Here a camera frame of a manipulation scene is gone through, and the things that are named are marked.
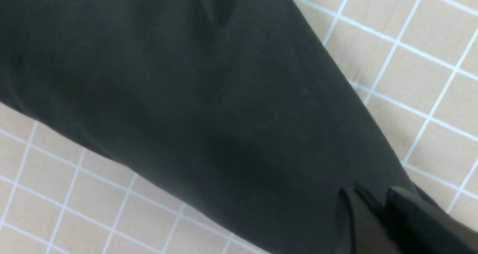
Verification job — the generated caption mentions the dark gray long-sleeve shirt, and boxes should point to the dark gray long-sleeve shirt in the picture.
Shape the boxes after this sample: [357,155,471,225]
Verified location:
[0,0,448,254]

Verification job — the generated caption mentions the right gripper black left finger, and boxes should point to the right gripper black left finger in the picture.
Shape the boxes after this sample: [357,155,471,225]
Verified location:
[336,186,402,254]

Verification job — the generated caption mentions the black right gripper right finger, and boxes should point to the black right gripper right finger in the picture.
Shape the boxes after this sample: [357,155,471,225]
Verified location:
[385,186,478,254]

